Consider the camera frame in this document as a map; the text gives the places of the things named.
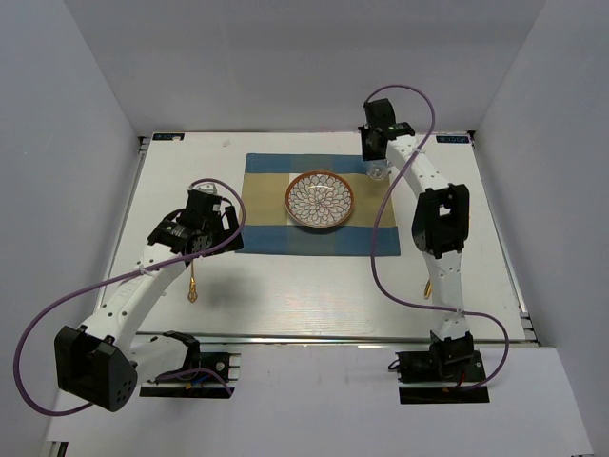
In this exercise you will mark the gold fork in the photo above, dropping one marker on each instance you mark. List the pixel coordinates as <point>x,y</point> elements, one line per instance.
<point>192,295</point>

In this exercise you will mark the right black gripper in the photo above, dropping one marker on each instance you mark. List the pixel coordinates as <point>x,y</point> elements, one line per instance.
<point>368,154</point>

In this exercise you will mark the right blue table sticker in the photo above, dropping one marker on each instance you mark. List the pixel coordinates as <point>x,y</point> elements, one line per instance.
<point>453,139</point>

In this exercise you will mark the blue table sticker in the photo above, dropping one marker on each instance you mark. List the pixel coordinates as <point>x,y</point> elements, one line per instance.
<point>453,139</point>
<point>168,136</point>

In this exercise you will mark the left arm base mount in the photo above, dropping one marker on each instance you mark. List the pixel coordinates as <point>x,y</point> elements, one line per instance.
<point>178,365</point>

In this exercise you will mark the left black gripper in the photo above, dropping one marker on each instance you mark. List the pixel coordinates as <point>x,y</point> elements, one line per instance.
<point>232,222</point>

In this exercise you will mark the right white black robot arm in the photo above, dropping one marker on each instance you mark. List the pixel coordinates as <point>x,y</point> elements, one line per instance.
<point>439,229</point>

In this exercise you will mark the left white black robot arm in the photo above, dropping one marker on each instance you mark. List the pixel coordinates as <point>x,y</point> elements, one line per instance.
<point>97,361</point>

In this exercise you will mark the floral ceramic plate orange rim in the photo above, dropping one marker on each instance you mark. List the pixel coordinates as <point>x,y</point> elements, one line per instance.
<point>319,199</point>

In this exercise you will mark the blue beige white cloth napkin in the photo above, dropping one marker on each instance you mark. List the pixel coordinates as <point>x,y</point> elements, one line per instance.
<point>269,227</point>

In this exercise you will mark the gold knife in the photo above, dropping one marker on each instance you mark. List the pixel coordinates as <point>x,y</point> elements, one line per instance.
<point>427,292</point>

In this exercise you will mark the clear drinking glass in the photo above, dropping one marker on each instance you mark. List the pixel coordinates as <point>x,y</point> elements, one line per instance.
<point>378,170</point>

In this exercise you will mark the left blue table sticker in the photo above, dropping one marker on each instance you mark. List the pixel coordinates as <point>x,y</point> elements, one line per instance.
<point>168,136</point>

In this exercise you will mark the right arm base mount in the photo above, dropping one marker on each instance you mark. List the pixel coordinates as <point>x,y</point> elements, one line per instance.
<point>420,383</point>

